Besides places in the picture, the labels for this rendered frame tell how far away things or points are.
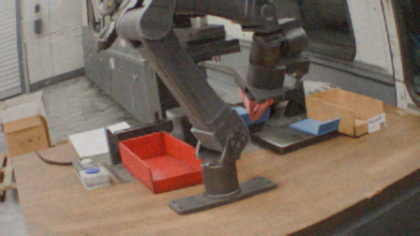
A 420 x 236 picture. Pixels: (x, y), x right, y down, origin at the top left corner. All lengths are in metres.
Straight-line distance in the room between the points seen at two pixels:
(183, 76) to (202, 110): 0.07
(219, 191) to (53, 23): 9.63
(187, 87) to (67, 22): 9.65
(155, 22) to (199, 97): 0.17
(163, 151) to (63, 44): 9.25
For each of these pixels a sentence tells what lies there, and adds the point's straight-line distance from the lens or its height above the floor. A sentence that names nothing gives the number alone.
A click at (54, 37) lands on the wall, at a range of 10.66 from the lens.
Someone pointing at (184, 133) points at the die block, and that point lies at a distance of 1.49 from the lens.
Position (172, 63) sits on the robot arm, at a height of 1.17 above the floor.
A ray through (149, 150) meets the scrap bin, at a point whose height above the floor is 0.92.
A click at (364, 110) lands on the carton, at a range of 1.54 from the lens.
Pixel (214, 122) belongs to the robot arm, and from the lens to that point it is 1.09.
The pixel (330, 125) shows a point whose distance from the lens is 1.41.
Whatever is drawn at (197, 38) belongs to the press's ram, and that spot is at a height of 1.16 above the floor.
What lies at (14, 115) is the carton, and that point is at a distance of 4.70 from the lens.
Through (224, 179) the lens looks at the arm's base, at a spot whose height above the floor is 0.95.
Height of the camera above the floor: 1.31
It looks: 13 degrees down
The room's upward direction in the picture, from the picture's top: 9 degrees counter-clockwise
